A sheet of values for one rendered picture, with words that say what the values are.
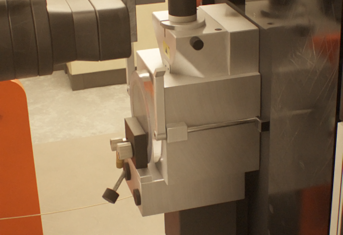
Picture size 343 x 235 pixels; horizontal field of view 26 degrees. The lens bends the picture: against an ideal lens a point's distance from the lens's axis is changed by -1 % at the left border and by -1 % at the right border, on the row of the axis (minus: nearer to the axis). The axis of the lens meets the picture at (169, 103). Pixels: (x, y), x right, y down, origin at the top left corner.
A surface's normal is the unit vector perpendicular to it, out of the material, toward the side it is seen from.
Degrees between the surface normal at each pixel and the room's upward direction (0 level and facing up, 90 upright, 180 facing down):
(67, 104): 0
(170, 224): 90
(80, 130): 0
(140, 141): 90
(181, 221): 90
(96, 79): 90
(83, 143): 0
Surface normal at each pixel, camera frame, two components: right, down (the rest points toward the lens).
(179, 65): -0.35, 0.77
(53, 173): -0.03, -0.92
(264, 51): -0.96, 0.14
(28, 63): 0.25, 0.74
